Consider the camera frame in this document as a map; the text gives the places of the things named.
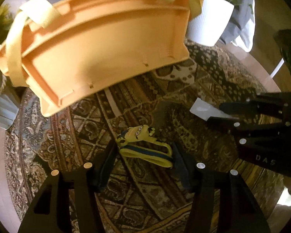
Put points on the orange plastic crate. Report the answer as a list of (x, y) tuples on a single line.
[(71, 49)]

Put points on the white paper tag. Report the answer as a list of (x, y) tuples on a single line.
[(204, 110)]

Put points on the white ribbed plant pot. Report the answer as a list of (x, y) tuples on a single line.
[(207, 28)]

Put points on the sunflower bouquet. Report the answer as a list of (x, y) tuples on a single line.
[(6, 19)]

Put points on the patterned oriental rug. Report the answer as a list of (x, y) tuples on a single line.
[(148, 112)]

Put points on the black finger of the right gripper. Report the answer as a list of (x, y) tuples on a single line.
[(232, 123), (271, 104)]

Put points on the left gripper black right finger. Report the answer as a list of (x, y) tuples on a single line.
[(193, 179)]

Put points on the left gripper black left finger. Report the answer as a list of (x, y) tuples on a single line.
[(91, 178)]

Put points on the grey ribbed vase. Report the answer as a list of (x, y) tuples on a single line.
[(9, 102)]

